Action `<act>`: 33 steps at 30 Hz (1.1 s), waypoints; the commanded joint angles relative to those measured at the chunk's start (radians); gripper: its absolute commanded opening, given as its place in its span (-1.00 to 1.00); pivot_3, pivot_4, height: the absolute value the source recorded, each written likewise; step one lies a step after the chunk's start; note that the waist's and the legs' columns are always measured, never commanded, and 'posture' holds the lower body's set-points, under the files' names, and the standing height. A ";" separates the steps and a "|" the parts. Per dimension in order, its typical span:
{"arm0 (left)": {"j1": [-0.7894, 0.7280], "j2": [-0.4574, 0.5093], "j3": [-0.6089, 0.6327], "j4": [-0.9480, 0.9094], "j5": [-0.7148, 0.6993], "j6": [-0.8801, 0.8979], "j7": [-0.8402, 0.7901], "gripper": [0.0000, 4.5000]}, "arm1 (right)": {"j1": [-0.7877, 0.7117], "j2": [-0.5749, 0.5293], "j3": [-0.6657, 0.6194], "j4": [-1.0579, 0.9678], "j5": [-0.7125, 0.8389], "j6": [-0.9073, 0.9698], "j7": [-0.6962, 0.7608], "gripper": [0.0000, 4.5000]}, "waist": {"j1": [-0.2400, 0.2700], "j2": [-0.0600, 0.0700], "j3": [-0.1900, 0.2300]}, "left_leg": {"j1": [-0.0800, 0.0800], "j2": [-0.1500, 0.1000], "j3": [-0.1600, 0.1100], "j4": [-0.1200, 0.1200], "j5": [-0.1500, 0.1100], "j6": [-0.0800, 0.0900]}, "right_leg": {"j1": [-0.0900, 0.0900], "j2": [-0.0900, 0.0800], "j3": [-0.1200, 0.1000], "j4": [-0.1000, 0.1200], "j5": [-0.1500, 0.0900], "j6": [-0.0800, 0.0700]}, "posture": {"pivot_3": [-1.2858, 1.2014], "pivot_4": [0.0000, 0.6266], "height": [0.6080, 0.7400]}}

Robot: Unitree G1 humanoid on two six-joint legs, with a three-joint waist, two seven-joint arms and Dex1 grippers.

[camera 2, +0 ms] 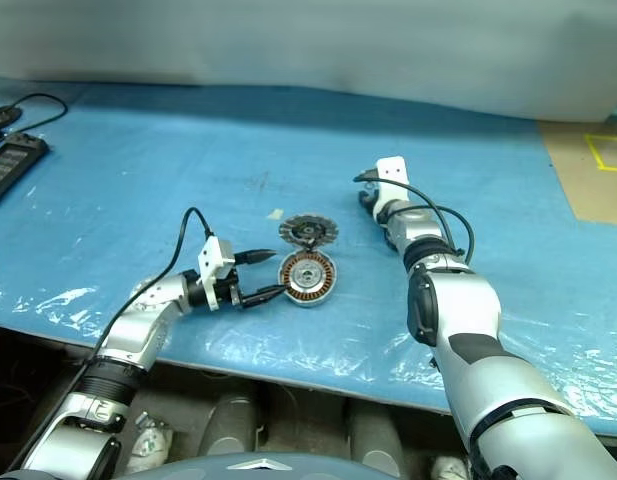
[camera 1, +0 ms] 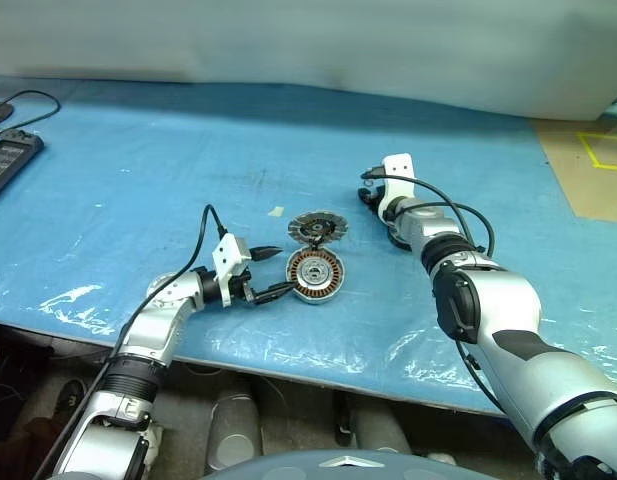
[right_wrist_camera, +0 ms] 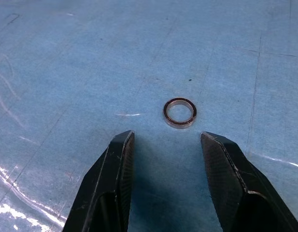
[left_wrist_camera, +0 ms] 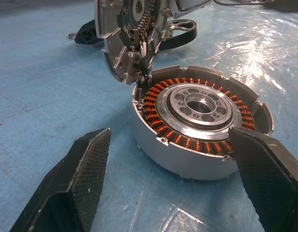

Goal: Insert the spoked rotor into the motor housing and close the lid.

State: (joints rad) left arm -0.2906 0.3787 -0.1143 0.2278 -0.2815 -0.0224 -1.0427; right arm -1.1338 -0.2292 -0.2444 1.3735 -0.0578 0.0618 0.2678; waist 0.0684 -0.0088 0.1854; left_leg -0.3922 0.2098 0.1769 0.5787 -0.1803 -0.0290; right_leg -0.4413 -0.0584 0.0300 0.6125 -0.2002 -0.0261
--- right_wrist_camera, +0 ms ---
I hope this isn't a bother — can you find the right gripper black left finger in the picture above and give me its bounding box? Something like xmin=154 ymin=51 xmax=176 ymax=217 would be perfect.
xmin=62 ymin=130 xmax=135 ymax=232

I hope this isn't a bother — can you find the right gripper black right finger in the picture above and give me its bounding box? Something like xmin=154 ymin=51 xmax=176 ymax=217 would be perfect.
xmin=200 ymin=131 xmax=298 ymax=232

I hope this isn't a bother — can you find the small metal bearing ring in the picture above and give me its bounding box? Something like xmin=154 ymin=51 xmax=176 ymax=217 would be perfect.
xmin=162 ymin=97 xmax=198 ymax=129

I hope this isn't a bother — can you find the blue table cover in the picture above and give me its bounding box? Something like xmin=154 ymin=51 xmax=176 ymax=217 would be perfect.
xmin=0 ymin=0 xmax=298 ymax=232

